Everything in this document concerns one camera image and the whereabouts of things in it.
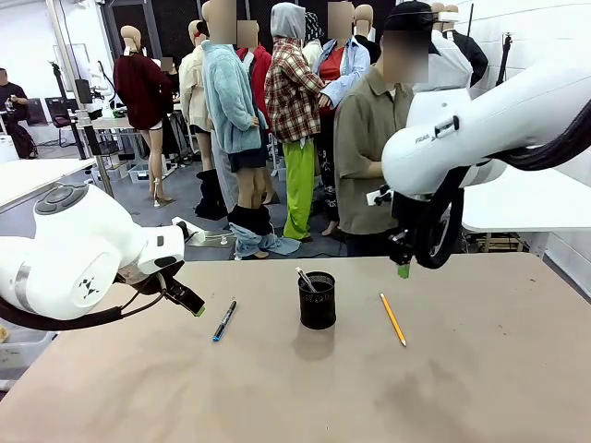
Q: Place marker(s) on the cream jacket mannequin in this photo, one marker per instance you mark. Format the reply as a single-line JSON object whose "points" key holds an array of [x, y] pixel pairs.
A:
{"points": [[191, 87]]}

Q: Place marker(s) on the large white table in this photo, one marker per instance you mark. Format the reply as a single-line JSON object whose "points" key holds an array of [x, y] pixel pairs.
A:
{"points": [[526, 203]]}

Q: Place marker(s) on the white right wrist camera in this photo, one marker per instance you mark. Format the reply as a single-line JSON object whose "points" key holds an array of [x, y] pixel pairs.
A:
{"points": [[376, 197]]}

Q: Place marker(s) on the person's right forearm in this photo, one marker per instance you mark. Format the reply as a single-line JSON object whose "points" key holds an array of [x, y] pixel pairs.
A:
{"points": [[369, 169]]}

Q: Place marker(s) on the white shirt mannequin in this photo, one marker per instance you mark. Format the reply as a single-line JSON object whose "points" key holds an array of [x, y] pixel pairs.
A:
{"points": [[450, 60]]}

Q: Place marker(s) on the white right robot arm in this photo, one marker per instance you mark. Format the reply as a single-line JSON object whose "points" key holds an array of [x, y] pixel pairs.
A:
{"points": [[485, 124]]}

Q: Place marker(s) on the empty clear plastic bin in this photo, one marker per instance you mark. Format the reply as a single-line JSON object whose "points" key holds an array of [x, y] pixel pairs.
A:
{"points": [[23, 346]]}

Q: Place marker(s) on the maroon sweater mannequin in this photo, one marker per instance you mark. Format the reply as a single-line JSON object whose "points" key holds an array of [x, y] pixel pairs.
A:
{"points": [[138, 87]]}

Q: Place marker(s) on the seated person in black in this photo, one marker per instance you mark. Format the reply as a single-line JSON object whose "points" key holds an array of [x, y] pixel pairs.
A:
{"points": [[11, 97]]}

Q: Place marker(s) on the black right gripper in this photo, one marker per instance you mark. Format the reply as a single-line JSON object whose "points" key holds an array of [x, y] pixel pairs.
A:
{"points": [[401, 247]]}

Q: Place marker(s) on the white floor crate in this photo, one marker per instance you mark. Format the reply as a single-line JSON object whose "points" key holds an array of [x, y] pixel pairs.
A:
{"points": [[138, 173]]}

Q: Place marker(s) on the white floor base plate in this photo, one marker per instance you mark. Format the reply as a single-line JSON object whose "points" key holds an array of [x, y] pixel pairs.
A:
{"points": [[212, 238]]}

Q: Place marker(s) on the small white table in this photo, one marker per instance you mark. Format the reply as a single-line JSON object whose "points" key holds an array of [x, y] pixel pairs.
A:
{"points": [[32, 175]]}

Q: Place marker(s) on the black office chair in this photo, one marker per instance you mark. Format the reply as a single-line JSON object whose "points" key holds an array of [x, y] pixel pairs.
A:
{"points": [[60, 113]]}

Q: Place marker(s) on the patterned hood mannequin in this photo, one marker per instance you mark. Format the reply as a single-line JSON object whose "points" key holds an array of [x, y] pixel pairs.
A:
{"points": [[312, 27]]}

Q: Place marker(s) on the light blue fleece mannequin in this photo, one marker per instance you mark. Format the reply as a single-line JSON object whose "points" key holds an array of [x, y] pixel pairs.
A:
{"points": [[228, 101]]}

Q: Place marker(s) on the black clothes pile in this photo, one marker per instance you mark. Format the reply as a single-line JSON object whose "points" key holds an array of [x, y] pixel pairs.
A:
{"points": [[210, 198]]}

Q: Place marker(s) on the black marker with blue cap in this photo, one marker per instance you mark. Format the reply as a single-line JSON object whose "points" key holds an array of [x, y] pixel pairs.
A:
{"points": [[226, 320]]}

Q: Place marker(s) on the black tripod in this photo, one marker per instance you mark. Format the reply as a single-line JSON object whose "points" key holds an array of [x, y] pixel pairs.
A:
{"points": [[505, 55]]}

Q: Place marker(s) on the black jacket mannequin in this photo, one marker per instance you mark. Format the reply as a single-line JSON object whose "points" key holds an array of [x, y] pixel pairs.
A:
{"points": [[475, 55]]}

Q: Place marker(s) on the wooden pallet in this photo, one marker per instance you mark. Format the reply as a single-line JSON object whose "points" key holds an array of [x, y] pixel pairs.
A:
{"points": [[489, 242]]}

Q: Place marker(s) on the person in olive shirt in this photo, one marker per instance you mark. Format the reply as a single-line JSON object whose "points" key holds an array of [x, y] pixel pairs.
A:
{"points": [[365, 138]]}

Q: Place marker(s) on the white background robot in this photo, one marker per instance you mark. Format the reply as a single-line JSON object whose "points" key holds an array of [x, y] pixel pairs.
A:
{"points": [[101, 78]]}

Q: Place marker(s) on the plaid shirt hooded mannequin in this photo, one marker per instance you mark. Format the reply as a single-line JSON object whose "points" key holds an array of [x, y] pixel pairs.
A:
{"points": [[291, 92]]}

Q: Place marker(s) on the red jacket mannequin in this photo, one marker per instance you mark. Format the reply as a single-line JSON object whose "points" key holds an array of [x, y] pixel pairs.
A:
{"points": [[261, 64]]}

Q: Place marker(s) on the blue jeans pile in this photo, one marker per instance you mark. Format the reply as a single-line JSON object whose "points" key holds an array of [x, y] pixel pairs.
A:
{"points": [[258, 242]]}

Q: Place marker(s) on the black equipment stand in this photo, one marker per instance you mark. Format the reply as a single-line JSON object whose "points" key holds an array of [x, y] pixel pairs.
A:
{"points": [[85, 120]]}

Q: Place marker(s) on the yellow pencil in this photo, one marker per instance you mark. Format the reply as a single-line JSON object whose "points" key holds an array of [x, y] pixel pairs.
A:
{"points": [[392, 318]]}

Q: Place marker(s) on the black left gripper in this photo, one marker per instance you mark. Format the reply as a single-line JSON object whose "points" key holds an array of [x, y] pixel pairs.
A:
{"points": [[138, 278]]}

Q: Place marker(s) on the white and black pen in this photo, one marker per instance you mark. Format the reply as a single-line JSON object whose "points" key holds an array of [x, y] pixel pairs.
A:
{"points": [[305, 278]]}

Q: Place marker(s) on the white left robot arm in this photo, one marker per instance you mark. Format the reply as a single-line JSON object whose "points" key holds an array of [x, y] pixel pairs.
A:
{"points": [[69, 258]]}

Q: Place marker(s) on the black mesh pen holder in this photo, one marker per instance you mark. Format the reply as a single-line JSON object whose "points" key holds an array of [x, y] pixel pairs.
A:
{"points": [[317, 309]]}

